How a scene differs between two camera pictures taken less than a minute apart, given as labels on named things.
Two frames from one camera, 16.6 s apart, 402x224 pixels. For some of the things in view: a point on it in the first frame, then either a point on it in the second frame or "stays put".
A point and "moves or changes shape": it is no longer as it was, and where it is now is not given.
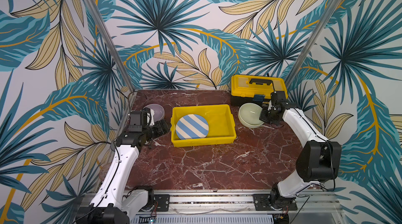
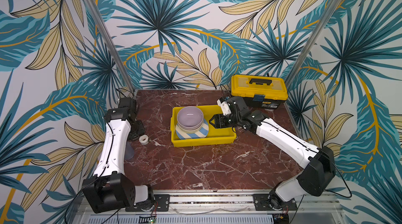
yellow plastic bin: (192, 125) stays put
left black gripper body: (158, 128) to (138, 128)
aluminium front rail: (240, 201) stays put
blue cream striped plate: (191, 126) stays put
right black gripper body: (270, 115) to (223, 120)
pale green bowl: (249, 114) moves or changes shape
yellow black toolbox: (246, 89) stays put
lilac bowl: (159, 111) to (190, 118)
